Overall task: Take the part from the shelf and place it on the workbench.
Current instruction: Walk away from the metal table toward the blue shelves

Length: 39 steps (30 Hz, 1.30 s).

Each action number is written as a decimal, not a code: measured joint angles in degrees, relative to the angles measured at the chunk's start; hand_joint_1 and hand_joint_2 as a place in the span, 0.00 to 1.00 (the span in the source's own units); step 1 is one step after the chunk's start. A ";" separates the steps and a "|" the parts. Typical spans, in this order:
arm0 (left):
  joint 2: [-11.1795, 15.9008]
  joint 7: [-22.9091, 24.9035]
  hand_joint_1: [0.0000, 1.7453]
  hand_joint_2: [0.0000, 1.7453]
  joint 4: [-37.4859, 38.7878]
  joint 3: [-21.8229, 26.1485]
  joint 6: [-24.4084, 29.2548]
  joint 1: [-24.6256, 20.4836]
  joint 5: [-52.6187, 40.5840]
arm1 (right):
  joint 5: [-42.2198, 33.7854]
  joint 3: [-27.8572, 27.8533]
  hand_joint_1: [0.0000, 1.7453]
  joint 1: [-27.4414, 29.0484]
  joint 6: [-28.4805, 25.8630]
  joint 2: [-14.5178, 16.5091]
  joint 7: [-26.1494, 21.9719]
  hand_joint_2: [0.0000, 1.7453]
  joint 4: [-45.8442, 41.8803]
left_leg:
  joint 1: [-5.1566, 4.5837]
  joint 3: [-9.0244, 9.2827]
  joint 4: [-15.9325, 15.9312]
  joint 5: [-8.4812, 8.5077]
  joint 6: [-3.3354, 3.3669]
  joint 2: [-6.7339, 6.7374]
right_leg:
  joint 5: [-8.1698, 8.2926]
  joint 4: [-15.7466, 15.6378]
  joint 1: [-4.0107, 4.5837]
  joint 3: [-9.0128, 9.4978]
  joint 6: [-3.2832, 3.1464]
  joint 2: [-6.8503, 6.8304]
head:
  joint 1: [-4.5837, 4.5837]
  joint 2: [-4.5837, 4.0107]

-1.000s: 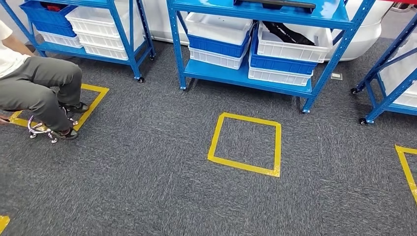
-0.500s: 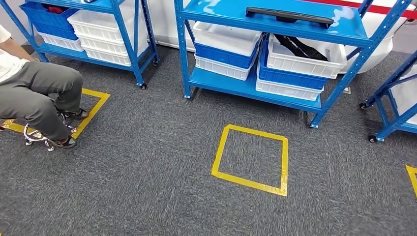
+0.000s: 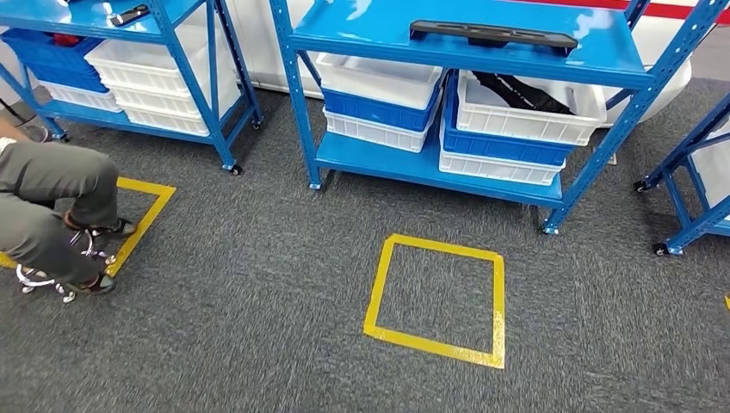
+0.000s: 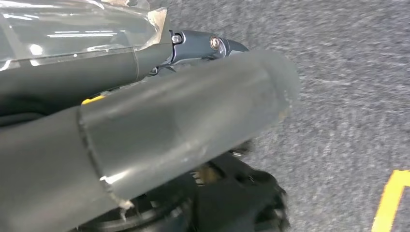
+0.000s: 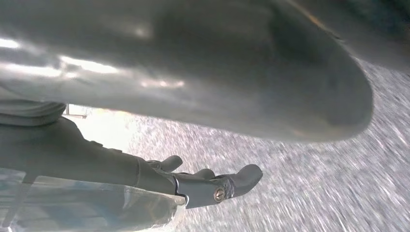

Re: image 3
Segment blue steel shelf rack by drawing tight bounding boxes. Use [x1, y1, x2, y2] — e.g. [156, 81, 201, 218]
[268, 0, 730, 236]
[633, 94, 730, 257]
[0, 0, 264, 176]

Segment long black plastic part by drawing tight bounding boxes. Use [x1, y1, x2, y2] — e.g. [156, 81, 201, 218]
[409, 20, 578, 59]

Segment small black flat part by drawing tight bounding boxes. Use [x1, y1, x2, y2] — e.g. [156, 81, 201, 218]
[108, 4, 151, 28]

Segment white car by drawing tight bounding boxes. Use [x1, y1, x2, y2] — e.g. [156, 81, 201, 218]
[170, 0, 694, 127]

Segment black parts in bin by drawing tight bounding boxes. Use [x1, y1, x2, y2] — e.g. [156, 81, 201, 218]
[472, 71, 576, 115]

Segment person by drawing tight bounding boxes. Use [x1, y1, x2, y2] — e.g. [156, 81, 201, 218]
[0, 120, 139, 298]

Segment chrome stool base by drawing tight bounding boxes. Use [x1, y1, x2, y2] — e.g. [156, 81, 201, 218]
[15, 227, 118, 305]

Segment red barrier belt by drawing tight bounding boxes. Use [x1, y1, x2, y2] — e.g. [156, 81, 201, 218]
[513, 0, 730, 25]

